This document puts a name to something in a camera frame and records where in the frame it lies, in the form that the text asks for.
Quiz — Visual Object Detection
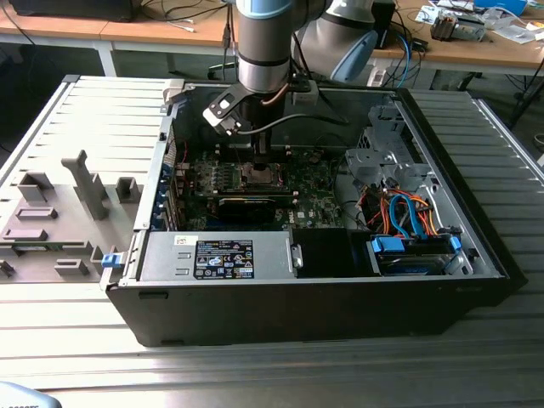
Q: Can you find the silver black-faced wrist camera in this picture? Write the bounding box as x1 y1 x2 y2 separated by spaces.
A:
201 83 252 137

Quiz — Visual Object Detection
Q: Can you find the brown cable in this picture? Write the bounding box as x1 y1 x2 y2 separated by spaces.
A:
259 82 291 107

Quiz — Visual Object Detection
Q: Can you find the metal heat sink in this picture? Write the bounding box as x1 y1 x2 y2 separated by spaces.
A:
430 10 488 43

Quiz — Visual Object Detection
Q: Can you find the hard disk in blue carrier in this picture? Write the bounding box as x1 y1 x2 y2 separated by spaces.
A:
365 235 463 277

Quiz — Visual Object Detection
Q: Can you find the black open PC case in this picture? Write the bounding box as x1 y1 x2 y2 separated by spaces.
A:
99 80 528 349

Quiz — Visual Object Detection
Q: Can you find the black graphics card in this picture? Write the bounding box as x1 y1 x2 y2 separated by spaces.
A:
216 195 278 226

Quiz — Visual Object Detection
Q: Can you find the small grey wrist camera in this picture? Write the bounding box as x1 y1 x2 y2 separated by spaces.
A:
291 79 320 106

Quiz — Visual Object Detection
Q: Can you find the flat black box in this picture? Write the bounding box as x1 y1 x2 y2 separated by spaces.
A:
8 0 137 23

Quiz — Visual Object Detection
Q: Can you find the grey metal drive cage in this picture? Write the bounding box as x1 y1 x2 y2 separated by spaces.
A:
343 103 431 190

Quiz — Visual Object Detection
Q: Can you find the black upright box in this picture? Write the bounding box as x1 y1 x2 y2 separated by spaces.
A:
372 0 397 50

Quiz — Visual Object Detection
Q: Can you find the orange wire bundle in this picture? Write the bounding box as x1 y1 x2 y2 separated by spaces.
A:
365 190 439 235

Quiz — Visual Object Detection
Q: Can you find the blue box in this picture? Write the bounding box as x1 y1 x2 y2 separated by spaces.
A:
473 0 529 14

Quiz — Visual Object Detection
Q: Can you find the thick black camera cable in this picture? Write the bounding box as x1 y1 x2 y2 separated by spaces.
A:
235 110 352 136

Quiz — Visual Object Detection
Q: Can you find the grey parts rack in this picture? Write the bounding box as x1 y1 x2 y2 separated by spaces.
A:
0 148 148 284

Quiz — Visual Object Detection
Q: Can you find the wooden desk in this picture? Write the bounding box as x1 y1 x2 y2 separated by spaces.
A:
369 0 544 80
0 0 239 77

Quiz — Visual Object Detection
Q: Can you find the green motherboard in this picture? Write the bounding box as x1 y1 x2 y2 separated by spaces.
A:
176 146 345 233

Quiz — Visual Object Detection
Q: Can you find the metal socket cover frame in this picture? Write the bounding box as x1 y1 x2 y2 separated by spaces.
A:
239 162 284 187

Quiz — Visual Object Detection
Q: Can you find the blue flat data wire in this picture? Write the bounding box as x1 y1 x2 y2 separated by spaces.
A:
388 193 420 239

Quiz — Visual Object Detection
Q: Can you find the grey power supply unit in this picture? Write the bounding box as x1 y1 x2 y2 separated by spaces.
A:
138 231 297 282

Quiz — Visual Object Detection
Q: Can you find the grey rounded device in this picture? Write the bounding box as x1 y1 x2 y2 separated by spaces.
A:
0 381 59 408

